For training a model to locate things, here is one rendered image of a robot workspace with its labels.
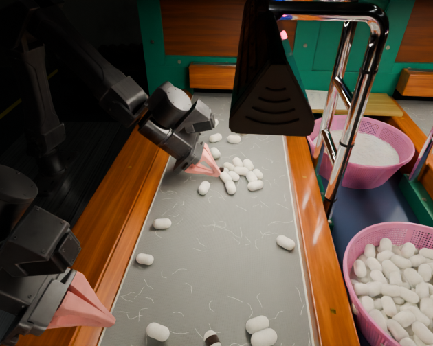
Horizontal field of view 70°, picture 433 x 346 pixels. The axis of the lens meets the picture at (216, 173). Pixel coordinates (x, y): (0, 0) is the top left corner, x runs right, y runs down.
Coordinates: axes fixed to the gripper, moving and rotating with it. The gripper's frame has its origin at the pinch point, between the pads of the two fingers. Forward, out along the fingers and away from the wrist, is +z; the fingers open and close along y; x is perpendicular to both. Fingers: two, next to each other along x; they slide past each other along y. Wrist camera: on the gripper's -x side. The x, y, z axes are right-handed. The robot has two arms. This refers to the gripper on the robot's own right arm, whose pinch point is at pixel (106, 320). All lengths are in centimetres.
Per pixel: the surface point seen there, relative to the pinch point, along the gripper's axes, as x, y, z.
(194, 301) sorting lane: 0.0, 8.0, 12.2
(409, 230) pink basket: -26, 25, 40
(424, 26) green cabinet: -55, 88, 42
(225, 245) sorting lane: -2.4, 19.4, 15.2
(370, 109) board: -31, 72, 44
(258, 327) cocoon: -7.5, 4.0, 18.5
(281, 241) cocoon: -10.1, 19.9, 22.0
